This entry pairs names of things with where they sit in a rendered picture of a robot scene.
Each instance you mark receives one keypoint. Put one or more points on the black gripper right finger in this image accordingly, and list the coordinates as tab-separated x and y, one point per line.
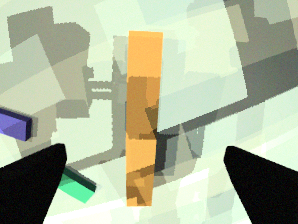
268	191

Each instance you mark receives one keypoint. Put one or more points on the green rectangular block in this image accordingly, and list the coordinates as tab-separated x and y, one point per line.
76	186

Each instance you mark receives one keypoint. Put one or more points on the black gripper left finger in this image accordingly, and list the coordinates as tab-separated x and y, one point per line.
28	185

